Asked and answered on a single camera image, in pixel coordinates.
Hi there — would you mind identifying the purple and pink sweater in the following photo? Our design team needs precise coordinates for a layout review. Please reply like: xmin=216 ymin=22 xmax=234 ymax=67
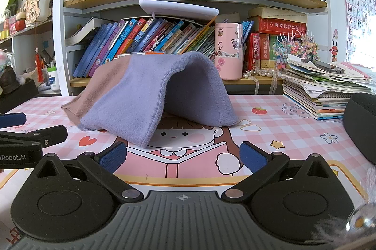
xmin=62 ymin=52 xmax=238 ymax=148

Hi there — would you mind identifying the white cream jar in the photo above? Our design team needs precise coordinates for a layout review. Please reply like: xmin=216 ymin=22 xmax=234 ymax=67
xmin=48 ymin=66 xmax=60 ymax=92

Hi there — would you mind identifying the black round fabric object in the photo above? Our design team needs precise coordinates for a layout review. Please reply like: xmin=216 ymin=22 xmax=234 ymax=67
xmin=343 ymin=93 xmax=376 ymax=165

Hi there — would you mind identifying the pink cartoon table mat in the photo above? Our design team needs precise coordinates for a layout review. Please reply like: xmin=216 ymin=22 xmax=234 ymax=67
xmin=0 ymin=94 xmax=376 ymax=244

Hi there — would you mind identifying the row of leaning books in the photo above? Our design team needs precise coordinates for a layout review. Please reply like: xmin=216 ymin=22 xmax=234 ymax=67
xmin=66 ymin=15 xmax=214 ymax=78

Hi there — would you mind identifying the stack of papers and notebooks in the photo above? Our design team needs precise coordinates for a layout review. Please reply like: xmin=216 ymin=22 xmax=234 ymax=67
xmin=281 ymin=54 xmax=375 ymax=120

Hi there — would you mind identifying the colourful bead bundle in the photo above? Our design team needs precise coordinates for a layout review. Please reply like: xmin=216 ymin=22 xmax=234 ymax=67
xmin=272 ymin=32 xmax=319 ymax=70

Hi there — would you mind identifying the white flat tablet stand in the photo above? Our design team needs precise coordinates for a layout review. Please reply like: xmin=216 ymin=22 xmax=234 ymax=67
xmin=139 ymin=0 xmax=219 ymax=20

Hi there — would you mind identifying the pink sticker tumbler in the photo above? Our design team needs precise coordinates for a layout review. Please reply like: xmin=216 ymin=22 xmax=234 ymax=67
xmin=214 ymin=23 xmax=243 ymax=80

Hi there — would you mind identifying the red thick dictionary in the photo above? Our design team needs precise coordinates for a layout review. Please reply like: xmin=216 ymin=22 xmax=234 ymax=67
xmin=251 ymin=16 xmax=307 ymax=37

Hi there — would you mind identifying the wooden bookshelf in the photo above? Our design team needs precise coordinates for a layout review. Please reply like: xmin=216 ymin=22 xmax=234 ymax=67
xmin=52 ymin=0 xmax=327 ymax=96

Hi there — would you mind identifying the pearl bead string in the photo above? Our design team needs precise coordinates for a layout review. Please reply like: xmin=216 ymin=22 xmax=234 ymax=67
xmin=242 ymin=67 xmax=284 ymax=95

